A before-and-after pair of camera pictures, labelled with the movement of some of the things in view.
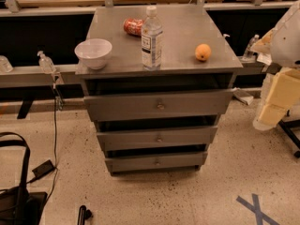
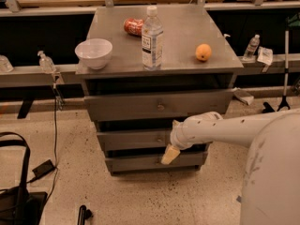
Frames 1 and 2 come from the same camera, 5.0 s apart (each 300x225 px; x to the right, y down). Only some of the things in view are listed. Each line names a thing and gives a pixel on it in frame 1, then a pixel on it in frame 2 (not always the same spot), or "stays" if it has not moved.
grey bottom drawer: (157, 162) stays
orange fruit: (202, 52) stays
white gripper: (287, 42) -> (176, 138)
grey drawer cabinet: (159, 122) stays
